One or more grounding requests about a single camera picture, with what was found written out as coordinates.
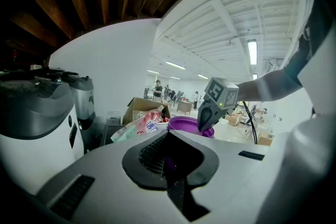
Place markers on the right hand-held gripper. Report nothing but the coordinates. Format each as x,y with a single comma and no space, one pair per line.
220,91

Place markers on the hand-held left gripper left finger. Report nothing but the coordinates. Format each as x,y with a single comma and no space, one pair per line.
105,178

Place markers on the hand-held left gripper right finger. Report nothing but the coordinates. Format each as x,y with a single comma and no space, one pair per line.
231,178

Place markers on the purple powder container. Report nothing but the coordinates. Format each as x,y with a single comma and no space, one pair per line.
183,124

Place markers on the floral detergent refill pouch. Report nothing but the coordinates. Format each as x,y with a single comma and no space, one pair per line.
141,126

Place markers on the long ceiling light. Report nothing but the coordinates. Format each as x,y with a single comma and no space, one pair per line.
252,52
175,65

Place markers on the small white box appliance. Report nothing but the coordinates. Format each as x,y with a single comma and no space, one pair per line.
114,116

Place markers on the white and black appliance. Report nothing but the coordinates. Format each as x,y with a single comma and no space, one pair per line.
39,149

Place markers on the open cardboard box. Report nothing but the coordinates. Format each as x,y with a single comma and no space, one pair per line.
136,107

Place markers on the dark grey appliance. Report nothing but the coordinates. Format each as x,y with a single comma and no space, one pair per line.
84,102

